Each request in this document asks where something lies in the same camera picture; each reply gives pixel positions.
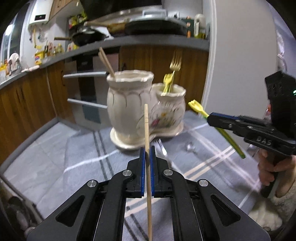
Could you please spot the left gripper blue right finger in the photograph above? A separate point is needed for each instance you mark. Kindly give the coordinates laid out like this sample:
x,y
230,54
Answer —
x,y
152,156

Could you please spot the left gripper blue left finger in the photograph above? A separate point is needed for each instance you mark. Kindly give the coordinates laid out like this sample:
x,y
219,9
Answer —
x,y
142,174

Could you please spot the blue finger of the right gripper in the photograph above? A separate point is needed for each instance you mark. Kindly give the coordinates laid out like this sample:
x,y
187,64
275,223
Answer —
x,y
225,116

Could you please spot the yellow tulip-handled utensil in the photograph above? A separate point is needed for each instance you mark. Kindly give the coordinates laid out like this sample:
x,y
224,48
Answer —
x,y
167,81

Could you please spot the gold fork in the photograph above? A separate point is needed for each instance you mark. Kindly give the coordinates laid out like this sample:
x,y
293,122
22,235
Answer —
x,y
175,66

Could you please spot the silver fork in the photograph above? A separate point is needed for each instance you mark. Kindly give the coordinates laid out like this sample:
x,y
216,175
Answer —
x,y
162,148

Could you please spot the cream fuzzy sleeve forearm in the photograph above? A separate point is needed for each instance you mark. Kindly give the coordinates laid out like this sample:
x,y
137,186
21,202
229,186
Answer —
x,y
272,213

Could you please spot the grey kitchen countertop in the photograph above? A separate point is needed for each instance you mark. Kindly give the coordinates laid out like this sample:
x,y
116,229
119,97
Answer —
x,y
154,40

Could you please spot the right hand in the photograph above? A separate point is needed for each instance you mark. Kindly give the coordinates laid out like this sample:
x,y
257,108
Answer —
x,y
267,168

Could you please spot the silver flower spoon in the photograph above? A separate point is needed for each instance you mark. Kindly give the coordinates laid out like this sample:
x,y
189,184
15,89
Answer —
x,y
191,148

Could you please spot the grey striped tablecloth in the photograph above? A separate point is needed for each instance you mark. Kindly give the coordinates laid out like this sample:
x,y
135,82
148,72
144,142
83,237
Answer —
x,y
92,155

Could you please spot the cream ceramic utensil holder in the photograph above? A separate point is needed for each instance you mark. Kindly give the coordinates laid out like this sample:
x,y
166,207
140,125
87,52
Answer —
x,y
134,99

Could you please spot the stainless steel oven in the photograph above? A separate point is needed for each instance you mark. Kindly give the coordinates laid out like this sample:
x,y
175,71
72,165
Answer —
x,y
87,87

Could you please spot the large black lidded pan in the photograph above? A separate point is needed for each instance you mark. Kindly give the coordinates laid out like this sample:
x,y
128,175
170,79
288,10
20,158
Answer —
x,y
156,26

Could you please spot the black wok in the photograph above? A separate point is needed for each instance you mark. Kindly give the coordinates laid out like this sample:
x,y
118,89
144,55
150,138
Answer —
x,y
84,36

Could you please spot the yellow oil bottle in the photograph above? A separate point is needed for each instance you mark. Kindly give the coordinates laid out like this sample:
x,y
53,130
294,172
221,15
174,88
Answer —
x,y
39,56

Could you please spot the black range hood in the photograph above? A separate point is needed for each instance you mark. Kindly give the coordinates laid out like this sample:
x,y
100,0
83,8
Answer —
x,y
97,8

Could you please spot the white water heater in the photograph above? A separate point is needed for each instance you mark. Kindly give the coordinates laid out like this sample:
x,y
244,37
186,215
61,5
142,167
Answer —
x,y
40,13

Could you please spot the brass pan wooden handle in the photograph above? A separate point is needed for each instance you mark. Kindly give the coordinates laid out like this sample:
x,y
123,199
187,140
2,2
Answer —
x,y
115,29

